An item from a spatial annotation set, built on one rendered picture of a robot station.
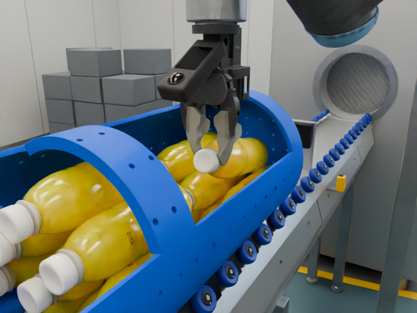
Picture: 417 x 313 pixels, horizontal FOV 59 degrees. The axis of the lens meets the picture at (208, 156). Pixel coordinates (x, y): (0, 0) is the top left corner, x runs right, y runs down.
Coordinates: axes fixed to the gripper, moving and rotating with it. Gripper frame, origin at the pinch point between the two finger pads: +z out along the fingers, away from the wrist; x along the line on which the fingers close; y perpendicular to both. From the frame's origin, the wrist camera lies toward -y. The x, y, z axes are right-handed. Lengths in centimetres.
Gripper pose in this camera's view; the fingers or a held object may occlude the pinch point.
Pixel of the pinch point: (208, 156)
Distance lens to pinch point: 59.3
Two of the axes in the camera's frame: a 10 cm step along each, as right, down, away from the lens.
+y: 5.2, -2.7, 8.1
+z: 0.0, 9.5, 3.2
